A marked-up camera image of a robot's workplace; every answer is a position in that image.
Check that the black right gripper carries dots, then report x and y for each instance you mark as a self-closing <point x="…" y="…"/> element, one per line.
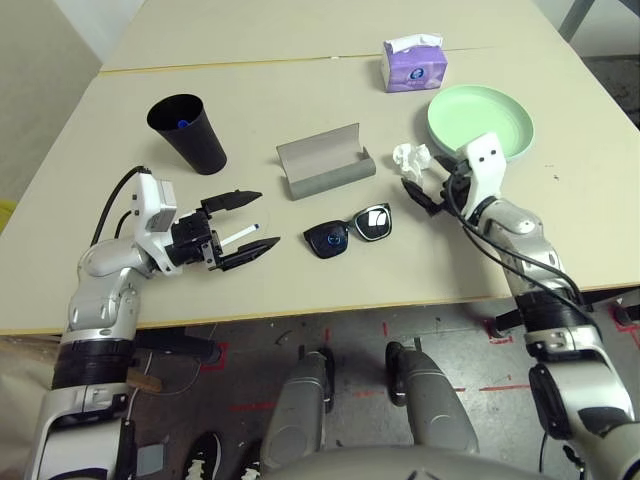
<point x="457" y="192"/>

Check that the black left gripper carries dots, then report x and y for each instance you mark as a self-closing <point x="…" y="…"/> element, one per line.
<point x="192" y="242"/>

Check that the white marker blue cap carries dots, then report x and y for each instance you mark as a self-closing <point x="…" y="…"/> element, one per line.
<point x="240" y="234"/>

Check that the white tissue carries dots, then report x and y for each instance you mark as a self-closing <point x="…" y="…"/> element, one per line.
<point x="412" y="160"/>

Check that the black sunglasses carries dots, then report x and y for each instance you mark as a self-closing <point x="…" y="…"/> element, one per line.
<point x="375" y="225"/>

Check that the light green plate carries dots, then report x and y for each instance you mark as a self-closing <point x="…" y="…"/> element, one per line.
<point x="475" y="115"/>

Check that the grey glasses case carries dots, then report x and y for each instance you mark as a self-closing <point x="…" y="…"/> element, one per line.
<point x="330" y="180"/>

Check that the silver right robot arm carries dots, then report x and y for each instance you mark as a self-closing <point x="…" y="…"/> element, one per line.
<point x="520" y="235"/>

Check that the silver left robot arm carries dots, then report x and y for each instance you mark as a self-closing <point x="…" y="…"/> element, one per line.
<point x="100" y="260"/>

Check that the black plastic cup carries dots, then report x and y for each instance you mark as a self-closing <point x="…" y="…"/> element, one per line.
<point x="200" y="145"/>

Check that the purple tissue pack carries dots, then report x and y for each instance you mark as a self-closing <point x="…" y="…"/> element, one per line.
<point x="415" y="75"/>

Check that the blue marker in cup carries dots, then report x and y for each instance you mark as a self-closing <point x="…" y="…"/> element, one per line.
<point x="183" y="123"/>

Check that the black table foot beam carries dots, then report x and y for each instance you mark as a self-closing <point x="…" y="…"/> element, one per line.
<point x="507" y="322"/>
<point x="175" y="345"/>

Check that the brown wooden block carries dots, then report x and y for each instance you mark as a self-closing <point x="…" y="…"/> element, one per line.
<point x="145" y="382"/>

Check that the grey robot left leg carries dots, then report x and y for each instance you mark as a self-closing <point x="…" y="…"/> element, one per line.
<point x="300" y="410"/>

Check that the grey robot leg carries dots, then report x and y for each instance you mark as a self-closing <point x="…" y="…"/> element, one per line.
<point x="300" y="410"/>
<point x="430" y="400"/>

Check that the grey robot right leg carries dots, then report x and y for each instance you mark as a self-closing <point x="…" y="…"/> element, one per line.
<point x="430" y="400"/>

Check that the black white sneaker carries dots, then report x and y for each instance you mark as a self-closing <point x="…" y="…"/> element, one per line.
<point x="205" y="457"/>
<point x="252" y="462"/>

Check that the small grey floor box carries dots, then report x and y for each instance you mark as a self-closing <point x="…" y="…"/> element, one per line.
<point x="151" y="459"/>

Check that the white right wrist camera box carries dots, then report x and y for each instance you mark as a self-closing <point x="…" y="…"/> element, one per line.
<point x="485" y="160"/>

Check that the side table metal frame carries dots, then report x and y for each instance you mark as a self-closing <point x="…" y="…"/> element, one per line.
<point x="575" y="20"/>

